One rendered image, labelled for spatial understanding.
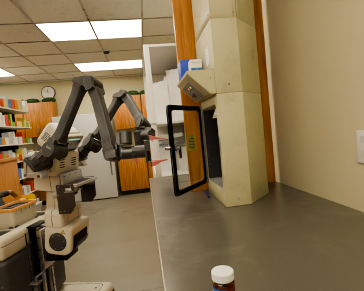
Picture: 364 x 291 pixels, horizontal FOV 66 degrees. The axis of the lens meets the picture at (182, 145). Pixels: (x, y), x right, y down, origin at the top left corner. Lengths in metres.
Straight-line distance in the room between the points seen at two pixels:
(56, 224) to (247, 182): 1.07
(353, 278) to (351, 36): 0.79
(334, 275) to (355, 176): 0.55
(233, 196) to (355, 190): 0.45
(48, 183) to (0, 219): 0.35
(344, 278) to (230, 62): 0.84
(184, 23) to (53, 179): 1.11
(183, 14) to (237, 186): 0.94
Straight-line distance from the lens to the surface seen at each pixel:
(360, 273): 0.75
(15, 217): 1.92
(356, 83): 1.16
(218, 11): 1.26
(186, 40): 1.58
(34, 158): 1.57
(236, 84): 1.20
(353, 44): 1.18
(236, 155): 1.18
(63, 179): 1.69
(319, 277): 0.71
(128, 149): 1.27
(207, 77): 1.17
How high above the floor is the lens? 1.27
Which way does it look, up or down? 3 degrees down
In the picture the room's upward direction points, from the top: 6 degrees counter-clockwise
